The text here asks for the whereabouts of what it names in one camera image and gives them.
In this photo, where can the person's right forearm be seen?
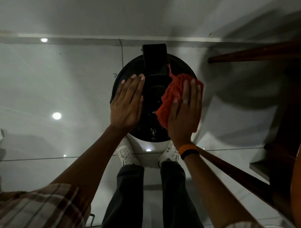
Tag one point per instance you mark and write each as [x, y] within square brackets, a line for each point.
[211, 192]

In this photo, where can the black metal bracket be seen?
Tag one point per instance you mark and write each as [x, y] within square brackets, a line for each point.
[93, 219]

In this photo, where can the orange and black wristband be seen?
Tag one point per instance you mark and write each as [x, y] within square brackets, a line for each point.
[188, 150]

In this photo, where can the white right sneaker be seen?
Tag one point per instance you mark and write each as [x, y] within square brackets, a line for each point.
[170, 155]

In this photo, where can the person's right thumb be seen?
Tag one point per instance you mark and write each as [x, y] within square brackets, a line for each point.
[173, 108]

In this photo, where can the brown wooden table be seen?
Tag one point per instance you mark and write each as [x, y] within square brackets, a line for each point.
[282, 141]

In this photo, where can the white left sneaker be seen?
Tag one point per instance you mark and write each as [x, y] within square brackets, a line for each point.
[125, 152]

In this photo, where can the person's right hand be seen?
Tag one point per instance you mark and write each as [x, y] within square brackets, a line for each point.
[185, 119]

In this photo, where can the black and white round appliance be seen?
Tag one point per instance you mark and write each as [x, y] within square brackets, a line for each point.
[152, 79]

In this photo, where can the person's left middle finger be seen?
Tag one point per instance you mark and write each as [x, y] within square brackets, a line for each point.
[131, 89]

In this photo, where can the plaid shirt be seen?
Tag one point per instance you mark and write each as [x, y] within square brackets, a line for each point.
[40, 206]

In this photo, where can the person's left thumb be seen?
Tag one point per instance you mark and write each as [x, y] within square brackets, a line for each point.
[141, 101]

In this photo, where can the person's right middle finger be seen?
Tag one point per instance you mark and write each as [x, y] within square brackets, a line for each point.
[193, 94]

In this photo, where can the white sneaker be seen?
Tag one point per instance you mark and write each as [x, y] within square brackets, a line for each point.
[170, 155]
[125, 152]

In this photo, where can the red cloth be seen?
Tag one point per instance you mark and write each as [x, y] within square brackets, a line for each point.
[171, 94]

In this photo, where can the dark trousers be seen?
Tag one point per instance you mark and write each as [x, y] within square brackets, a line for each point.
[127, 195]

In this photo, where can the person's left hand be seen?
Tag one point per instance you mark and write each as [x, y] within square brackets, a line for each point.
[125, 105]

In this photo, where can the person's left forearm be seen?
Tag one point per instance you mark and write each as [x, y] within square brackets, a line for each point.
[94, 162]

